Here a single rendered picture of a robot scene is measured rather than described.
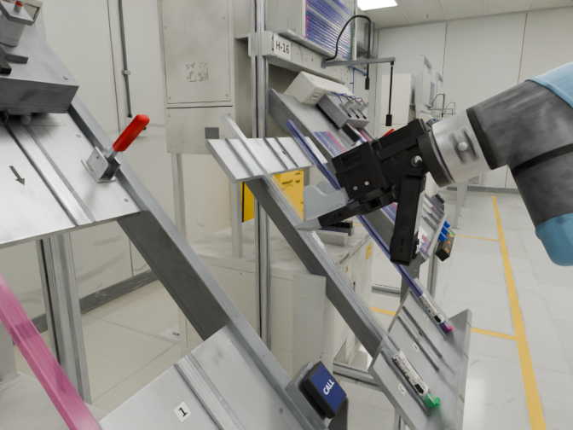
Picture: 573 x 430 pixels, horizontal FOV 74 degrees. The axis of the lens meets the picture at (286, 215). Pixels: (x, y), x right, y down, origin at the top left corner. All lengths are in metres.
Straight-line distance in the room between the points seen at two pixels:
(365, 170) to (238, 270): 1.02
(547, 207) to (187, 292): 0.41
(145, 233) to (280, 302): 0.92
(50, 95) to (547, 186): 0.55
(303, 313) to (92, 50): 2.24
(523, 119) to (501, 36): 7.47
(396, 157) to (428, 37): 7.52
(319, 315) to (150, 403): 0.37
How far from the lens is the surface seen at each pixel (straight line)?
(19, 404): 0.87
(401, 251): 0.50
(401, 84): 4.77
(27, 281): 2.46
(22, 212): 0.46
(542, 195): 0.45
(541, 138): 0.45
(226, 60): 1.38
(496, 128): 0.45
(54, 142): 0.55
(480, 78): 7.81
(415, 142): 0.48
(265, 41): 1.26
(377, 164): 0.47
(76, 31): 2.63
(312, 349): 0.73
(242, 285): 1.45
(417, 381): 0.59
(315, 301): 0.68
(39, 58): 0.57
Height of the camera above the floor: 1.08
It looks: 12 degrees down
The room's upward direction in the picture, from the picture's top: straight up
